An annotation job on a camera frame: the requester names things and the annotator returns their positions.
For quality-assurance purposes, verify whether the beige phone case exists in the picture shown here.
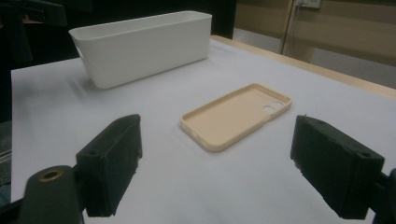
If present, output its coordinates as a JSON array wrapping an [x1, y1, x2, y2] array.
[[179, 82, 293, 153]]

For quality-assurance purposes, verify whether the white table sheet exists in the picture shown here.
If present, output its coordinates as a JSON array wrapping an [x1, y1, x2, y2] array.
[[10, 38, 396, 224]]

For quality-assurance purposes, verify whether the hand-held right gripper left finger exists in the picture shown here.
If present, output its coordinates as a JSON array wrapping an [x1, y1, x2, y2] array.
[[75, 113, 144, 218]]

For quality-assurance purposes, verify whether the white plastic bin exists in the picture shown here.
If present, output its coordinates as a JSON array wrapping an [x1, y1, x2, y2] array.
[[68, 10, 213, 91]]

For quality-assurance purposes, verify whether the white wall power socket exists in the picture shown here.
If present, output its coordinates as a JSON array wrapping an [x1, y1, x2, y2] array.
[[297, 0, 322, 9]]

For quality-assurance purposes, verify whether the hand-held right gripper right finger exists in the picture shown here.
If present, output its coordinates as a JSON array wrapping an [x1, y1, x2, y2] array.
[[290, 114, 386, 220]]

